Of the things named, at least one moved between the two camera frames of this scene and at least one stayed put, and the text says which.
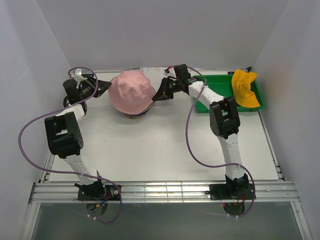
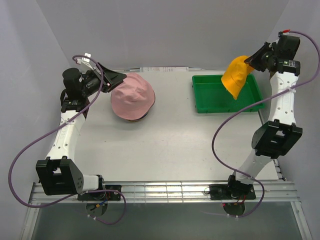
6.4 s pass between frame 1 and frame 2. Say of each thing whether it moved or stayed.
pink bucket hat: moved
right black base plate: stayed
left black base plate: stayed
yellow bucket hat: moved
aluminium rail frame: stayed
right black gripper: moved
